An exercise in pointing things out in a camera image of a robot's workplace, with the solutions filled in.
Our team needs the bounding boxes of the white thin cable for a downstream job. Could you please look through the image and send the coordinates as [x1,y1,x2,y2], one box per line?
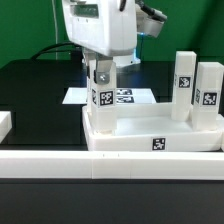
[51,0,60,61]

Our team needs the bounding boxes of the white marker base bracket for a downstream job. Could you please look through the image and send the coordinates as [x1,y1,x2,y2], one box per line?
[62,87,156,105]

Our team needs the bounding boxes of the white desk top tray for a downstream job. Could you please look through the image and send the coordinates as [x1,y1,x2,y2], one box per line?
[82,103,224,152]

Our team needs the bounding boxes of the white front fence bar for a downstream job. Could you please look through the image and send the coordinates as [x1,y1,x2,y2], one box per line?
[0,150,224,180]

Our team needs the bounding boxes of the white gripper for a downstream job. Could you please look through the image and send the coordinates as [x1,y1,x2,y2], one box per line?
[62,0,137,84]

